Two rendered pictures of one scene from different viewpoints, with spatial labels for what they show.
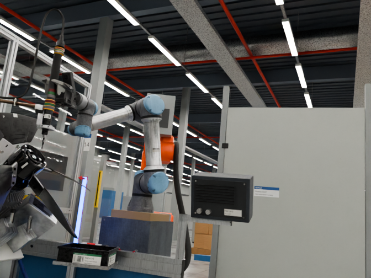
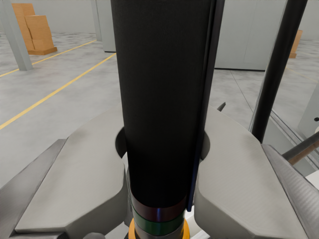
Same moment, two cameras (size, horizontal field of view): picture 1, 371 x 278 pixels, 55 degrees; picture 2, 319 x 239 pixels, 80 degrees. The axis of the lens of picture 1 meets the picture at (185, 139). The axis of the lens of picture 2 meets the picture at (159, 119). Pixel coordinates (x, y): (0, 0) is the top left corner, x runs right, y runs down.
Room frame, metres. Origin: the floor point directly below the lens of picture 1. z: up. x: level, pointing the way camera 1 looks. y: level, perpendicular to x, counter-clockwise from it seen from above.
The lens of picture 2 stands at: (1.55, 0.57, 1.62)
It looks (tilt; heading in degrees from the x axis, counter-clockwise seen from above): 31 degrees down; 164
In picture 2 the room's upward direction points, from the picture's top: straight up
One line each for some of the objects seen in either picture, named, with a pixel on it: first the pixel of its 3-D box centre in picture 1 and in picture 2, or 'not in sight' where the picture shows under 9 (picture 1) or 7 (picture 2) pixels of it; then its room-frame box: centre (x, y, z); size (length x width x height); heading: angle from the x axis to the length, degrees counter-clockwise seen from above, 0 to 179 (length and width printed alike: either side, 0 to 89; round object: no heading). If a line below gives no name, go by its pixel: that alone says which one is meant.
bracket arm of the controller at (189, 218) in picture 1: (205, 219); not in sight; (1.62, -0.12, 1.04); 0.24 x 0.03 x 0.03; 72
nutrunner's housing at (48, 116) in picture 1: (53, 83); not in sight; (1.48, 0.59, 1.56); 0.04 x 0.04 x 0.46
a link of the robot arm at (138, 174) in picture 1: (144, 182); not in sight; (2.07, 0.21, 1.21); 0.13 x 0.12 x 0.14; 31
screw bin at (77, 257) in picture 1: (88, 255); not in sight; (1.62, 0.37, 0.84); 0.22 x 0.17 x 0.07; 86
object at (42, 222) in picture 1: (32, 217); not in sight; (1.54, 0.61, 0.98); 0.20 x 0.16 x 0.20; 72
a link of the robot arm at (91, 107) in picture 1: (86, 106); not in sight; (1.74, 0.51, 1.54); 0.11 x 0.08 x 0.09; 162
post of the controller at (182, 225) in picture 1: (181, 236); not in sight; (1.66, -0.02, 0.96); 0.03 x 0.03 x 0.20; 72
